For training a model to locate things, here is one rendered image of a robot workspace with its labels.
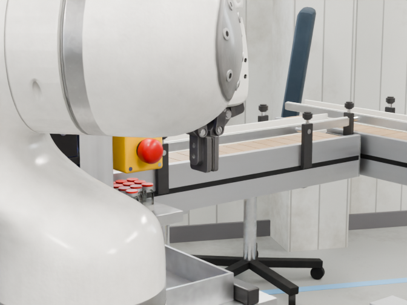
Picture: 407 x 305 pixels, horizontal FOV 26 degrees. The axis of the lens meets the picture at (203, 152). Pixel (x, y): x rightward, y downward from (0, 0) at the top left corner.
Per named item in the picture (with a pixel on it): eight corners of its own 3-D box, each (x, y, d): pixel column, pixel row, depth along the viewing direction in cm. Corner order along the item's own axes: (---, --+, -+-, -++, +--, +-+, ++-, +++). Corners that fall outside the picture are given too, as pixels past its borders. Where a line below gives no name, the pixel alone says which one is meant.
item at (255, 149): (85, 233, 148) (83, 141, 145) (42, 214, 160) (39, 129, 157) (364, 178, 189) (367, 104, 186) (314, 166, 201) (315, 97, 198)
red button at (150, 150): (131, 162, 140) (131, 138, 140) (152, 159, 143) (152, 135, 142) (145, 166, 137) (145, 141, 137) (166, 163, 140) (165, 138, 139)
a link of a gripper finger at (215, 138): (218, 106, 101) (218, 164, 102) (195, 109, 99) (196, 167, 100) (236, 110, 98) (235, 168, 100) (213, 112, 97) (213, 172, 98)
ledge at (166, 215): (74, 216, 152) (74, 206, 151) (137, 205, 159) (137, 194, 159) (117, 235, 141) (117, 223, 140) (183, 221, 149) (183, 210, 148)
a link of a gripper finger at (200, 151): (194, 109, 99) (195, 167, 100) (171, 112, 97) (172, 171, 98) (212, 112, 96) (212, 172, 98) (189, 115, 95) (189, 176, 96)
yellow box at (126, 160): (102, 166, 145) (101, 123, 143) (138, 161, 149) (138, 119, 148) (127, 175, 139) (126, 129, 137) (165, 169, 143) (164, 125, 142)
